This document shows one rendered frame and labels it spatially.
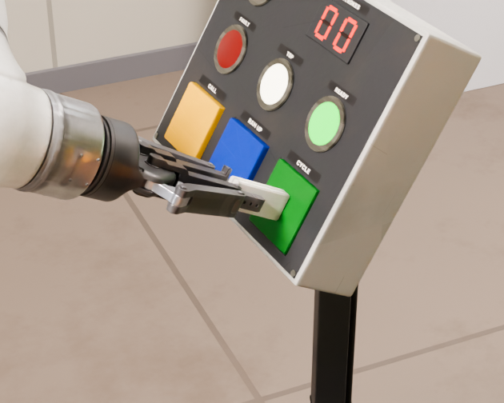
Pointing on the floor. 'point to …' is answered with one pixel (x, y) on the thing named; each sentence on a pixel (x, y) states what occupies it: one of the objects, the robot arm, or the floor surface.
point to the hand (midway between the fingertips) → (254, 198)
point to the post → (330, 347)
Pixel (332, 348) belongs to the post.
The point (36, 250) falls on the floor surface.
